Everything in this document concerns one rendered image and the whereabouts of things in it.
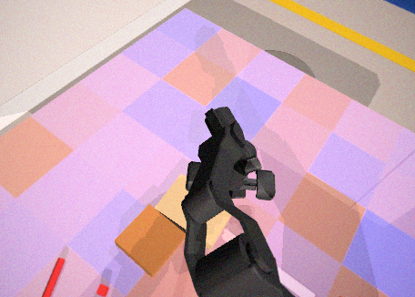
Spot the red long bar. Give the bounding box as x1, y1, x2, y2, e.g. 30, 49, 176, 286
42, 259, 65, 297

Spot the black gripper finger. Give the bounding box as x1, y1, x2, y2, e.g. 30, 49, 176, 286
229, 190, 246, 199

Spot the orange square block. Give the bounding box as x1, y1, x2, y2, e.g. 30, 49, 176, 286
114, 204, 186, 278

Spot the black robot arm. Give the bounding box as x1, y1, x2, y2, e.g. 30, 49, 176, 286
181, 107, 296, 297

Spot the small red cube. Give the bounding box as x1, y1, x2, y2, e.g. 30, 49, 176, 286
96, 284, 108, 296

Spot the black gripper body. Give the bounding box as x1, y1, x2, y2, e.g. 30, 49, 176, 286
185, 161, 276, 200

